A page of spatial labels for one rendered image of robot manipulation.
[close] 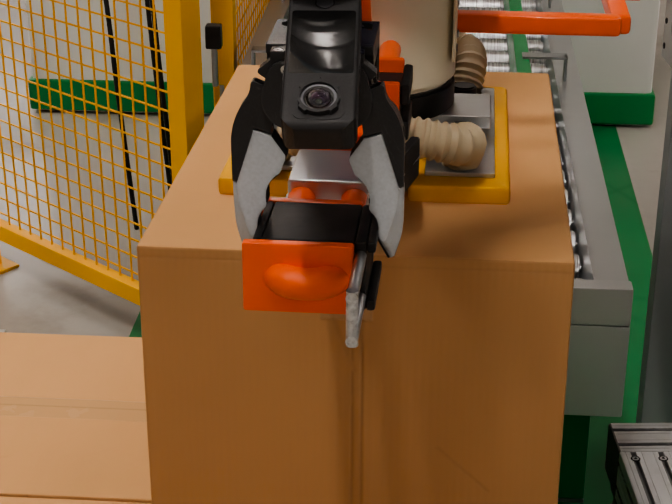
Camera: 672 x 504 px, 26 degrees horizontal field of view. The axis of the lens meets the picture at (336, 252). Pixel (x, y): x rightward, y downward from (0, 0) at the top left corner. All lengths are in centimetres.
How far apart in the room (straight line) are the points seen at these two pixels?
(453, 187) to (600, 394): 80
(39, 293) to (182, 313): 212
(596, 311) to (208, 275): 88
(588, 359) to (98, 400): 71
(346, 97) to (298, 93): 3
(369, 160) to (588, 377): 123
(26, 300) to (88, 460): 165
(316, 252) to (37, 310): 247
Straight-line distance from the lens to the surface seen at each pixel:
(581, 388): 216
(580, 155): 261
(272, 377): 138
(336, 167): 111
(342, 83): 88
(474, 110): 156
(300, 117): 86
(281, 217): 99
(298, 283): 94
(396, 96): 128
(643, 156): 430
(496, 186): 144
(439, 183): 144
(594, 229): 231
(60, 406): 193
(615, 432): 249
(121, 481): 177
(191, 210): 142
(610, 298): 210
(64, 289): 348
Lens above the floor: 152
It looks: 25 degrees down
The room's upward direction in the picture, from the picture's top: straight up
